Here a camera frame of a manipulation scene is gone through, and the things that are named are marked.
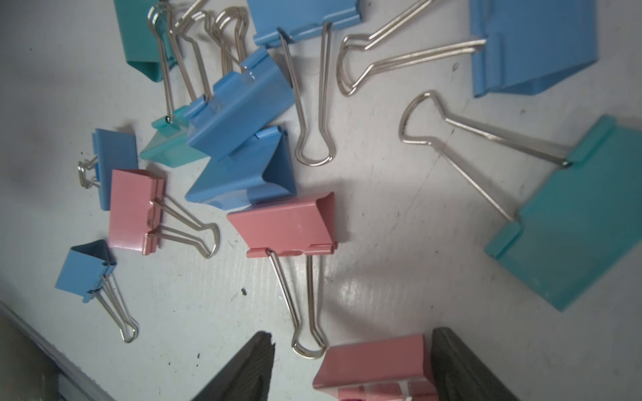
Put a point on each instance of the green binder clip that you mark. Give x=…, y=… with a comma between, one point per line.
x=169, y=144
x=579, y=223
x=139, y=42

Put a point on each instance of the green binder clip centre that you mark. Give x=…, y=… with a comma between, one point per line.
x=169, y=144

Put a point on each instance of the blue binder clip pile middle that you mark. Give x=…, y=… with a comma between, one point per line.
x=241, y=105

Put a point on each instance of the green binder clip far right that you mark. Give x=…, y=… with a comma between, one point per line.
x=579, y=223

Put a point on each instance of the blue binder clip middle left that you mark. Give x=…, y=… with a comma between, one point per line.
x=113, y=150

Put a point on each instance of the blue binder clip lower centre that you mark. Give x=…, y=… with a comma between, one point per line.
x=259, y=171

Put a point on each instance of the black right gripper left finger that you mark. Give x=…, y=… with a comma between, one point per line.
x=247, y=376

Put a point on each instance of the blue binder clip front left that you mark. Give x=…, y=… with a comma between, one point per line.
x=88, y=272

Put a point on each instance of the blue binder clip right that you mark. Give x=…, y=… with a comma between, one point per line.
x=517, y=47

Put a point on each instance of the aluminium front rail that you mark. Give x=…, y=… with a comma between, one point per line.
x=33, y=369

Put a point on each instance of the blue binder clip upper centre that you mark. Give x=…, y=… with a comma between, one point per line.
x=279, y=23

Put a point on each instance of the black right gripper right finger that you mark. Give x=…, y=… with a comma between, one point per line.
x=459, y=374

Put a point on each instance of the pink binder clip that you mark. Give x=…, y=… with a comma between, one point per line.
x=391, y=369
x=300, y=226
x=137, y=206

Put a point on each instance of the green binder clip left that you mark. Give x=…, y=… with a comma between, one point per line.
x=139, y=42

